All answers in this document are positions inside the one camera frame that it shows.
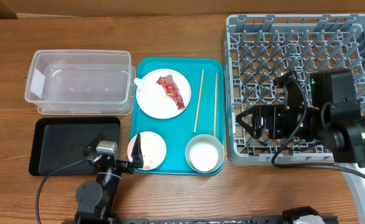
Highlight clear plastic wrap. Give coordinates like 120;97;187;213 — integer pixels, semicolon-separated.
133;78;146;92

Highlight red snack wrapper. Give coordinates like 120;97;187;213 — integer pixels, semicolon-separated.
156;74;185;110

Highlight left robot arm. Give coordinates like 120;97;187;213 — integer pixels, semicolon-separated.
74;134;143;223

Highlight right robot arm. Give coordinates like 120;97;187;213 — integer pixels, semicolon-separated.
235;69;365;223

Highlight grey dishwasher rack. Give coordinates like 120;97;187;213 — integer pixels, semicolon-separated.
222;14;365;166

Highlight teal plastic tray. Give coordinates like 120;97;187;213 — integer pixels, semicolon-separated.
130;57;225;175

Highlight black tray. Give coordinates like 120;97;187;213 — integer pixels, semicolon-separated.
29;116;120;176

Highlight grey bowl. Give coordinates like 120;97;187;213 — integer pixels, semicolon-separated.
185;134;224;174

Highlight large white plate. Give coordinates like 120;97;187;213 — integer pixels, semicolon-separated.
136;68;191;119

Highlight left wooden chopstick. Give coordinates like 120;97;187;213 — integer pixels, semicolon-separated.
193;68;204;133

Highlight wooden chopstick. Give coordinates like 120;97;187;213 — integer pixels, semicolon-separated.
193;68;204;133
213;73;218;138

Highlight right wooden chopstick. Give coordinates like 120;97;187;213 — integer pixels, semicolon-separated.
213;73;218;138

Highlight clear plastic bin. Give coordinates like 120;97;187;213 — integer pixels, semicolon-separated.
24;49;136;115

